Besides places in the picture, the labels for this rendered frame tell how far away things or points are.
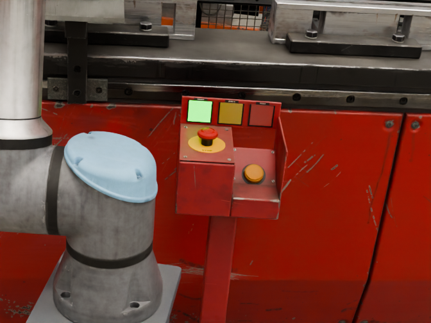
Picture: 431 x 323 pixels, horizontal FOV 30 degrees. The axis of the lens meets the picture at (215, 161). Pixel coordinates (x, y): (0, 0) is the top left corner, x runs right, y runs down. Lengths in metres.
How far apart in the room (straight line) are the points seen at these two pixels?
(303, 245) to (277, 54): 0.48
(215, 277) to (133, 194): 0.72
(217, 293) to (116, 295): 0.67
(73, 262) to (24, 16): 0.32
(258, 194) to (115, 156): 0.58
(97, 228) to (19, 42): 0.25
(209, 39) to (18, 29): 0.87
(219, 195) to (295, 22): 0.49
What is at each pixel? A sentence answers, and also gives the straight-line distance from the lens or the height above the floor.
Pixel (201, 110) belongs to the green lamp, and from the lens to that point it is 1.61.
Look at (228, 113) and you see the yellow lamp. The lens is 1.61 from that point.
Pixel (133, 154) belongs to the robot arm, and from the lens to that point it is 1.03.
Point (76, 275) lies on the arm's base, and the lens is 1.08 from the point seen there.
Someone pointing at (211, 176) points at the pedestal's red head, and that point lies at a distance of 1.50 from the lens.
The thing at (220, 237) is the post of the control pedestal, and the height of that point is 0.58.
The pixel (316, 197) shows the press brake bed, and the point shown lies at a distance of 1.89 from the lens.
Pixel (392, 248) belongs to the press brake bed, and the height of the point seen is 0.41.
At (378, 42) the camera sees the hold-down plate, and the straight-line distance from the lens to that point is 1.84.
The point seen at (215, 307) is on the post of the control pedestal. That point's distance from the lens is 1.74.
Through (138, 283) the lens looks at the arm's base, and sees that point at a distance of 1.08.
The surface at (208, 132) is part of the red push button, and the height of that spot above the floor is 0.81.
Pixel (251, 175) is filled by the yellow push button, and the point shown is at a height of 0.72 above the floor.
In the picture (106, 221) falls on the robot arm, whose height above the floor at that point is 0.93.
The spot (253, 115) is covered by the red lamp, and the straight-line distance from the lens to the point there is 1.62.
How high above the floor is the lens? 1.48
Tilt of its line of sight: 28 degrees down
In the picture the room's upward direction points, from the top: 6 degrees clockwise
